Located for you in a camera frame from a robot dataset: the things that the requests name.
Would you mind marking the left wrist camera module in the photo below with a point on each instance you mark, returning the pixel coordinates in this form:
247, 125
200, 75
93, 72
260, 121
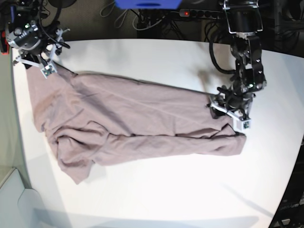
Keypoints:
242, 125

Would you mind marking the blue box overhead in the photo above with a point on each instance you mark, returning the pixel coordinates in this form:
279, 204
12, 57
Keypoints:
148, 4

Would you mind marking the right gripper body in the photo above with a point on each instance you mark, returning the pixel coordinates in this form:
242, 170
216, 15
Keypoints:
34, 51

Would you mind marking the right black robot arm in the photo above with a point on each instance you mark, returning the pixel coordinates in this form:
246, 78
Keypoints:
32, 28

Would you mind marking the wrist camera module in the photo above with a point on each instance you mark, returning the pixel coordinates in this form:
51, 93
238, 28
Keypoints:
242, 125
49, 69

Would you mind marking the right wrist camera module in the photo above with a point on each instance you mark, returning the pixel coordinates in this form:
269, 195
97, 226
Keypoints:
49, 69

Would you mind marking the mauve t-shirt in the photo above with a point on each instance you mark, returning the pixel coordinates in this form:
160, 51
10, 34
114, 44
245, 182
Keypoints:
107, 120

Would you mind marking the white power strip red switch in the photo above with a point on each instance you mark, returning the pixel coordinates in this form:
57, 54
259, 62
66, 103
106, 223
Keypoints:
199, 14

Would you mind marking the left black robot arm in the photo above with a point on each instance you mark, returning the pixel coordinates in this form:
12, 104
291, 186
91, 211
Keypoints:
243, 23

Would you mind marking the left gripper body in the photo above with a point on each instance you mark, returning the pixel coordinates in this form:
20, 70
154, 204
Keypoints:
236, 105

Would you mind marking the red black clamp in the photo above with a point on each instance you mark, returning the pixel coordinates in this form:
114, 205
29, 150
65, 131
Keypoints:
4, 46

